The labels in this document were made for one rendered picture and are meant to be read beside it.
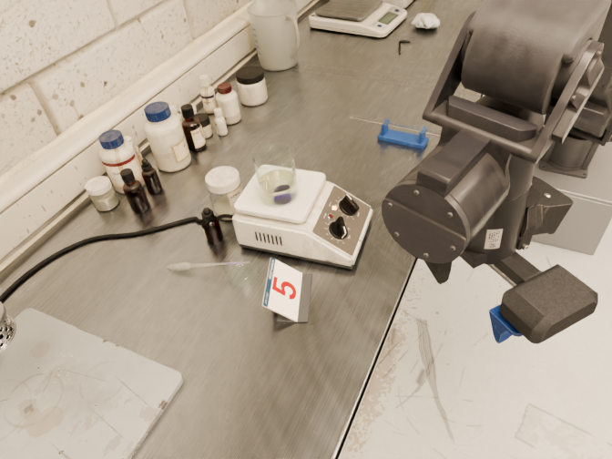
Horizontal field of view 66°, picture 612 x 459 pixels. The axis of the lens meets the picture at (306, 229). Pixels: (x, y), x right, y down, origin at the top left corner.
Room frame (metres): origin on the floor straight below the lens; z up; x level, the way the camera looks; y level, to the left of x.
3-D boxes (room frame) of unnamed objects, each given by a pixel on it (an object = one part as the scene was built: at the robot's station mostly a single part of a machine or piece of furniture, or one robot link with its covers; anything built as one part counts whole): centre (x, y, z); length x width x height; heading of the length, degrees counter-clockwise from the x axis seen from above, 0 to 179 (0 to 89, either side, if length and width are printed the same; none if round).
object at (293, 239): (0.59, 0.01, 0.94); 0.22 x 0.13 x 0.08; 66
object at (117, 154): (0.78, 0.34, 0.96); 0.06 x 0.06 x 0.11
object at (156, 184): (0.75, 0.29, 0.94); 0.03 x 0.03 x 0.07
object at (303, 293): (0.45, 0.04, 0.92); 0.09 x 0.06 x 0.04; 171
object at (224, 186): (0.66, 0.13, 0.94); 0.06 x 0.06 x 0.08
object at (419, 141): (0.83, -0.22, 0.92); 0.10 x 0.03 x 0.04; 57
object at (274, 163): (0.58, 0.04, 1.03); 0.07 x 0.06 x 0.08; 151
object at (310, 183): (0.60, 0.03, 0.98); 0.12 x 0.12 x 0.01; 66
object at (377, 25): (1.49, -0.23, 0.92); 0.26 x 0.19 x 0.05; 55
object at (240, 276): (0.50, 0.11, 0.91); 0.06 x 0.06 x 0.02
